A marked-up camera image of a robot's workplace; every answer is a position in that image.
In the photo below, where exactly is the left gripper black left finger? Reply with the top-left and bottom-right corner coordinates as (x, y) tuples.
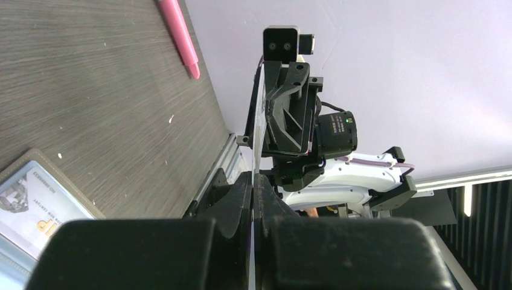
(27, 172), (252, 289)

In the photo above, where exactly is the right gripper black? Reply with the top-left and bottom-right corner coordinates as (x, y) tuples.
(235, 60), (358, 192)

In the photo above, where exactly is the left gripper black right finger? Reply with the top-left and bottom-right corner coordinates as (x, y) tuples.
(253, 174), (455, 289)

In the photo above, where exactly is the grey leather card holder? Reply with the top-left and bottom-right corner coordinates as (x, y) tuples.
(1, 149), (105, 289)

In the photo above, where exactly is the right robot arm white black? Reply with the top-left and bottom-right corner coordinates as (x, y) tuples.
(237, 60), (418, 212)

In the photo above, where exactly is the pink toy microphone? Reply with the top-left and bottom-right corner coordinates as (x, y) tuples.
(156, 0), (200, 80)

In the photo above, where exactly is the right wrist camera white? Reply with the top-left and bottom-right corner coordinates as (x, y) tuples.
(263, 25), (316, 64)

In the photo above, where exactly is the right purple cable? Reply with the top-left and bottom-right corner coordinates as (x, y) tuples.
(336, 156), (416, 177)

